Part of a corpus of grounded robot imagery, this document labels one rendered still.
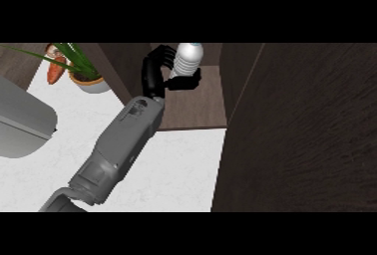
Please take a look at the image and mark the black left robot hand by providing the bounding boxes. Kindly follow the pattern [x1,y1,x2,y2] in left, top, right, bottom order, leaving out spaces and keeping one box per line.
[141,44,203,100]

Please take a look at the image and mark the clear plastic water bottle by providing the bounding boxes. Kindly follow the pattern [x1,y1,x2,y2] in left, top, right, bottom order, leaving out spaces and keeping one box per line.
[169,43,204,80]

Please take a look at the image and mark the dark wooden cabinet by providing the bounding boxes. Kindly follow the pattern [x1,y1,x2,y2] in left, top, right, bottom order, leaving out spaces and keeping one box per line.
[77,43,266,132]

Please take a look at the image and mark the dark wooden cabinet door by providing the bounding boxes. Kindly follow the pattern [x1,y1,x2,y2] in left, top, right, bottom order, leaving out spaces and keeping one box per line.
[210,43,377,213]

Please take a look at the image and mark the green potted plant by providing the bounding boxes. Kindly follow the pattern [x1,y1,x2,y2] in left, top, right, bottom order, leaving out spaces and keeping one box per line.
[0,43,113,95]

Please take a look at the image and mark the orange carrot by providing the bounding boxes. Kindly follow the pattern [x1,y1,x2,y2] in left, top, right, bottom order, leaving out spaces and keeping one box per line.
[45,44,70,86]

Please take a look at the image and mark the grey rounded appliance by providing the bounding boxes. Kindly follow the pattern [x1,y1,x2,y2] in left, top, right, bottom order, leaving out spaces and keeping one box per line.
[0,75,59,159]

